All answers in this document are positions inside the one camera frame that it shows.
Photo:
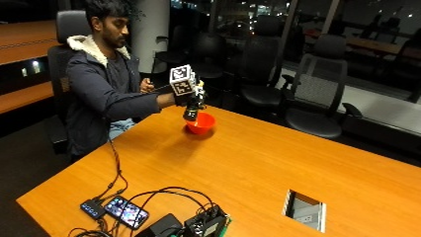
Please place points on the red bowl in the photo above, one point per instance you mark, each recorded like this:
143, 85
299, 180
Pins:
203, 126

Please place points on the white cube with black markers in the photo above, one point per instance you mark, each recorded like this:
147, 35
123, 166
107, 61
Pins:
182, 79

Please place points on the black leather office chair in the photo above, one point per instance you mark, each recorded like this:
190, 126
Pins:
208, 56
262, 65
168, 56

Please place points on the person in dark hooded jacket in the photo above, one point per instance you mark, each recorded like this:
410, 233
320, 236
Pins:
94, 98

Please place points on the white round column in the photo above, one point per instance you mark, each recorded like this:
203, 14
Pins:
151, 33

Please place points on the grey mesh office chair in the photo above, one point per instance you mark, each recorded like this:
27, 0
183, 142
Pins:
320, 89

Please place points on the black high-back office chair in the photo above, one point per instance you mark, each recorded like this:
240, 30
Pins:
62, 65

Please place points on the black smartphone with lit screen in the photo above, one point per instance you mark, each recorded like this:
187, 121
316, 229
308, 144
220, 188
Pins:
127, 212

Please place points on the black electronics unit, green board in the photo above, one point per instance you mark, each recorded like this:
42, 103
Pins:
206, 223

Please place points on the black box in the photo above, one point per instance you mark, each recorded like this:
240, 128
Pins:
163, 226

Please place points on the black hub with blue lights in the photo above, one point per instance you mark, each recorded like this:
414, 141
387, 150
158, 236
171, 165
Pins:
93, 209

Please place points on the wooden wall counter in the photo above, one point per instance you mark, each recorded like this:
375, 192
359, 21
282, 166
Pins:
22, 42

